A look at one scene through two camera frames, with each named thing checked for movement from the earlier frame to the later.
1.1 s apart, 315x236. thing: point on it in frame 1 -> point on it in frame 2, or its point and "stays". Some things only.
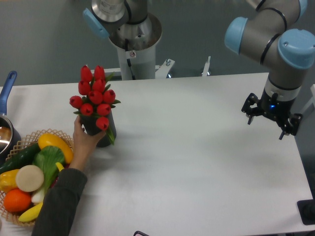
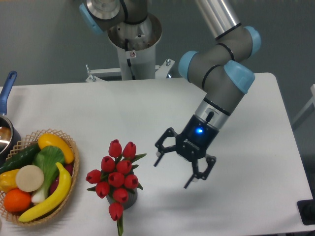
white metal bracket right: (163, 69) stays
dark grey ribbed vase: (89, 124) -> (132, 197)
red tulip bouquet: (96, 99) -> (115, 180)
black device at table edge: (306, 210) stays
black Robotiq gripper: (274, 109) -> (193, 141)
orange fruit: (16, 201) stays
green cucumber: (23, 158) stays
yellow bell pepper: (8, 180) stays
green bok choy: (46, 158) stays
